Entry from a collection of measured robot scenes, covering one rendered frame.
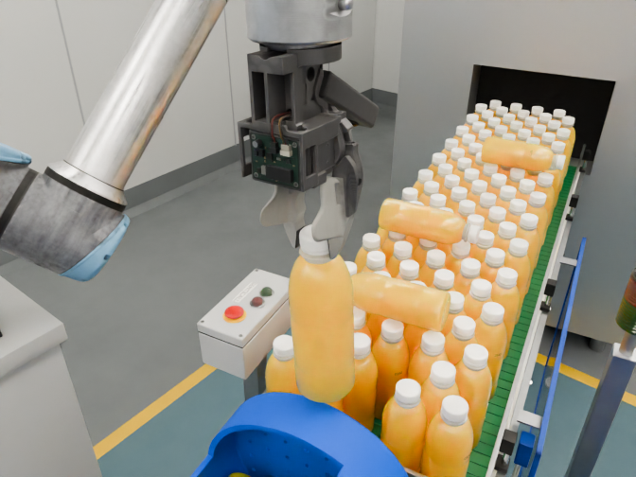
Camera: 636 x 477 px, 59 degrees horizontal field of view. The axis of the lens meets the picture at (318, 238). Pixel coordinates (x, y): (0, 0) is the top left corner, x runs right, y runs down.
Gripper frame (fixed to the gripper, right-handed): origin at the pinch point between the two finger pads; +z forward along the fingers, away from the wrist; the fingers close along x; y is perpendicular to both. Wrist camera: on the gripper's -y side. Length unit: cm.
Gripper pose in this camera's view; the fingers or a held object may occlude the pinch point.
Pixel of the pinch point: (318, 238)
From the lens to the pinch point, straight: 59.0
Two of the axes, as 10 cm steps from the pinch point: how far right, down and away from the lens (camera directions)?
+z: 0.2, 8.9, 4.6
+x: 8.3, 2.5, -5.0
